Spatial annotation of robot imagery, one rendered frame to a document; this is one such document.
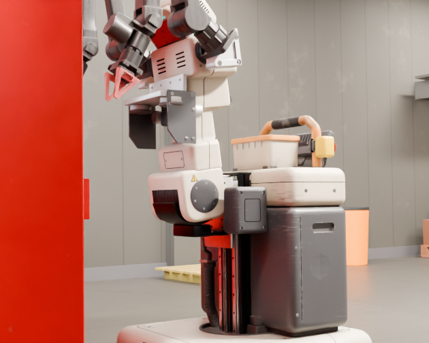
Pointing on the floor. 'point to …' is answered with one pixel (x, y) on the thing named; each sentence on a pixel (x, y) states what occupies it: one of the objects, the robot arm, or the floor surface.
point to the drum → (357, 235)
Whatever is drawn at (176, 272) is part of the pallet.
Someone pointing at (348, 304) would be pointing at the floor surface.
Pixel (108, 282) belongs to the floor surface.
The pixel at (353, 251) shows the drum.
